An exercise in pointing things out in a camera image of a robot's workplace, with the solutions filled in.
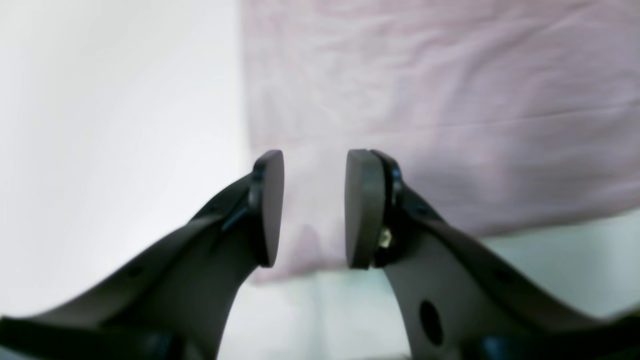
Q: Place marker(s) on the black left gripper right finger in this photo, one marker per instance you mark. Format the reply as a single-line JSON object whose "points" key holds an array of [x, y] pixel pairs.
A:
{"points": [[459, 300]]}

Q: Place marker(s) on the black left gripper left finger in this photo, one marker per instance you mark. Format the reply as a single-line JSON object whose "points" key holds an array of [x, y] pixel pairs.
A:
{"points": [[172, 301]]}

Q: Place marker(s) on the pink T-shirt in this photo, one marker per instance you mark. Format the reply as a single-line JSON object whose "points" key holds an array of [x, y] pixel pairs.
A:
{"points": [[505, 115]]}

